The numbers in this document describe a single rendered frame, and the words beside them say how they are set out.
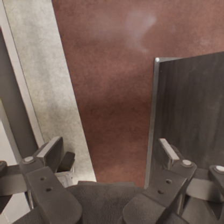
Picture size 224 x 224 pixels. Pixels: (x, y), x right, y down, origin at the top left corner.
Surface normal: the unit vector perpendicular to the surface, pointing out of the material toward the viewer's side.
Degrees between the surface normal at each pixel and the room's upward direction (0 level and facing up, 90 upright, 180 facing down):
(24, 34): 0
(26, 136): 0
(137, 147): 0
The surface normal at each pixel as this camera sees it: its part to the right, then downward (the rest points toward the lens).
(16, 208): 0.98, -0.17
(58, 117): -0.01, 0.25
